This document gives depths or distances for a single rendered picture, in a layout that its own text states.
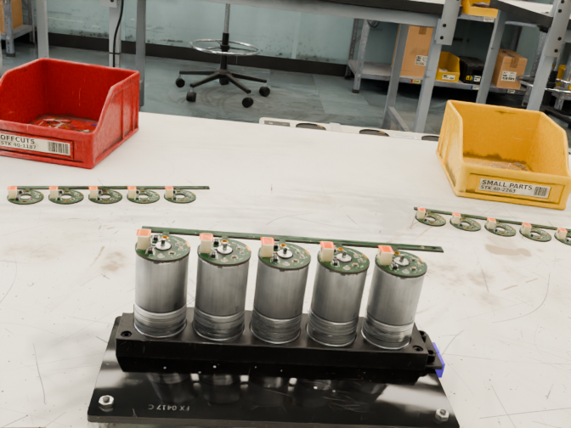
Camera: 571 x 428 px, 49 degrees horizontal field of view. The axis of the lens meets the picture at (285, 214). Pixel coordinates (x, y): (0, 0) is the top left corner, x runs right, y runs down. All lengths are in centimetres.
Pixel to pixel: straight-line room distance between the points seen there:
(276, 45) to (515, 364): 438
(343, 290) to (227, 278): 5
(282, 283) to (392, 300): 5
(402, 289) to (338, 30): 443
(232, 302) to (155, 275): 4
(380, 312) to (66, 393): 15
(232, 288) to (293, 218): 20
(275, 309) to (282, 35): 441
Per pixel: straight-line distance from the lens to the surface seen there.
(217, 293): 29
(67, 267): 40
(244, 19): 466
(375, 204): 53
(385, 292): 30
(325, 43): 470
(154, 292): 29
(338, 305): 30
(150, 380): 30
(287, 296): 29
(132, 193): 49
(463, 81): 449
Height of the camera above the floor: 95
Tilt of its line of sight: 24 degrees down
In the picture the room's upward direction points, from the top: 7 degrees clockwise
